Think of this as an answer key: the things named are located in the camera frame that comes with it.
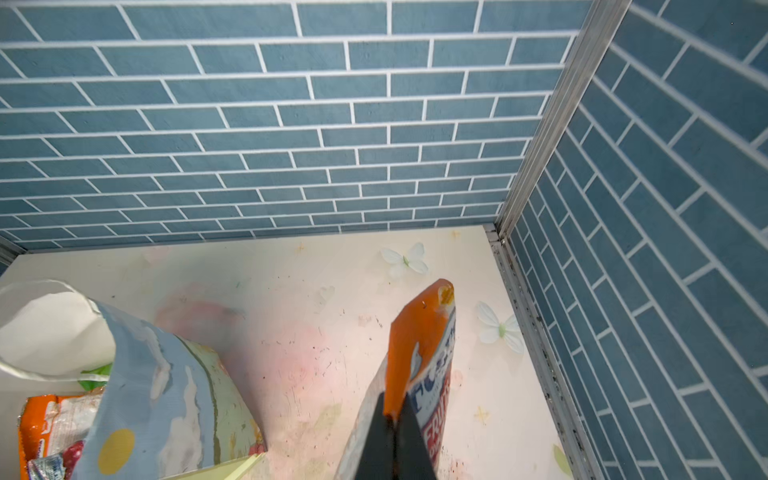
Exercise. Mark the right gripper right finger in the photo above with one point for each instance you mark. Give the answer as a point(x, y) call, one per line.
point(411, 457)

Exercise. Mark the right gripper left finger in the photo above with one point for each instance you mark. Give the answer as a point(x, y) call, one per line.
point(377, 460)

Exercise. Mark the orange Fox's fruits candy bag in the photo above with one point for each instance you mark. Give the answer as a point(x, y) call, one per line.
point(418, 362)

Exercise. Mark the pastel printed paper bag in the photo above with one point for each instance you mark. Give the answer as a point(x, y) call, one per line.
point(169, 410)

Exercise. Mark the green snack packet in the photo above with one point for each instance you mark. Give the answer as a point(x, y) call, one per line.
point(96, 378)

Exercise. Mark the orange white snack packet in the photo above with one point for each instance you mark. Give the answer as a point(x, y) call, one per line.
point(52, 431)

